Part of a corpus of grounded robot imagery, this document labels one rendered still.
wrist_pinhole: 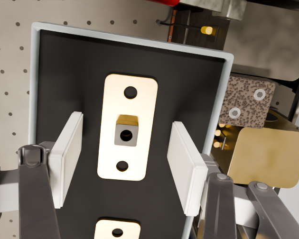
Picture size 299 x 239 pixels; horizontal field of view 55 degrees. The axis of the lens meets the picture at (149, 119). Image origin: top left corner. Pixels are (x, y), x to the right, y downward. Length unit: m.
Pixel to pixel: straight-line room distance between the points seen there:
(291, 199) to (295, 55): 0.26
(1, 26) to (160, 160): 0.55
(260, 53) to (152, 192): 0.18
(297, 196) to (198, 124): 0.32
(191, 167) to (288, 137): 0.22
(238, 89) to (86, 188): 0.17
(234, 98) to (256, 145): 0.08
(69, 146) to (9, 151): 0.63
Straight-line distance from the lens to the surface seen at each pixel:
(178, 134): 0.19
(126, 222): 0.26
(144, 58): 0.21
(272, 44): 0.32
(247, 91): 0.30
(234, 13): 0.29
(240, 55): 0.31
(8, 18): 0.71
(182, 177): 0.17
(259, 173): 0.37
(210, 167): 0.17
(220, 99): 0.22
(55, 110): 0.22
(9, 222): 0.90
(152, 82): 0.21
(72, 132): 0.17
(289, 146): 0.37
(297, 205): 0.53
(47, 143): 0.18
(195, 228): 0.43
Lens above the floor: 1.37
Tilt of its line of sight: 70 degrees down
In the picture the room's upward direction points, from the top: 166 degrees clockwise
